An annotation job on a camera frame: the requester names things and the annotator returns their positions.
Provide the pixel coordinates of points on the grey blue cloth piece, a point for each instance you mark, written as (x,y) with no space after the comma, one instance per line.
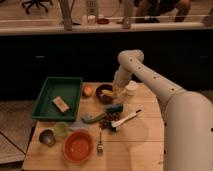
(78,125)

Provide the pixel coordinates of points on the white container pair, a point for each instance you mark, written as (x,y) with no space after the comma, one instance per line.
(88,20)

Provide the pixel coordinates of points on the dark purple bowl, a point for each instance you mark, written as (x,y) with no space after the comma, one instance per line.
(101,96)

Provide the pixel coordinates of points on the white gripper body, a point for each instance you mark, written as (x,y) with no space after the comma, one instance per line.
(118,86)

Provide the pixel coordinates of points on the tan sponge block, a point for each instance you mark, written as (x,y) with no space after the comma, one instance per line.
(60,104)

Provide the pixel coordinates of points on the green plastic tray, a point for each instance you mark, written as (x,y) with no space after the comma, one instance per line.
(68,88)

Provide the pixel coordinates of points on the orange bowl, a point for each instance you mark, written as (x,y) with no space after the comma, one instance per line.
(78,146)

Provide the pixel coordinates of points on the small red dish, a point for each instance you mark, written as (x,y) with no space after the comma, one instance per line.
(103,21)

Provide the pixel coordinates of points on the teal sponge block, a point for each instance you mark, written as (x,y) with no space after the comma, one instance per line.
(113,108)

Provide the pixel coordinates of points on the white dish brush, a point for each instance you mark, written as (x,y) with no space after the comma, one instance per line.
(118,123)

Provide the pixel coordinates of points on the white cup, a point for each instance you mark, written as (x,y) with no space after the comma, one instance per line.
(131,88)

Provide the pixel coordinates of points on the light green cup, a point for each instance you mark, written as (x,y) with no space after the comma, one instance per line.
(61,129)

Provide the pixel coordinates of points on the seated person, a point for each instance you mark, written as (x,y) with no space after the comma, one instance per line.
(148,10)

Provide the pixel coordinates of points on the bunch of red grapes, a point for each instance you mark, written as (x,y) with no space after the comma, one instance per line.
(106,122)

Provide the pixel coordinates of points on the red orange apple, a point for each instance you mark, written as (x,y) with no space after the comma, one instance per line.
(87,91)

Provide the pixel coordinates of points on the black office chair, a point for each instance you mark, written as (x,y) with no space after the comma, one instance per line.
(38,3)

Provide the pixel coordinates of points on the dark metal cup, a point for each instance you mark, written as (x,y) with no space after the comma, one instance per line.
(47,137)

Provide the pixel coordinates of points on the silver fork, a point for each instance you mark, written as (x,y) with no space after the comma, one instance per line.
(100,143)

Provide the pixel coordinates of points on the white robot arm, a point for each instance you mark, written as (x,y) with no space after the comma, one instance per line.
(188,116)

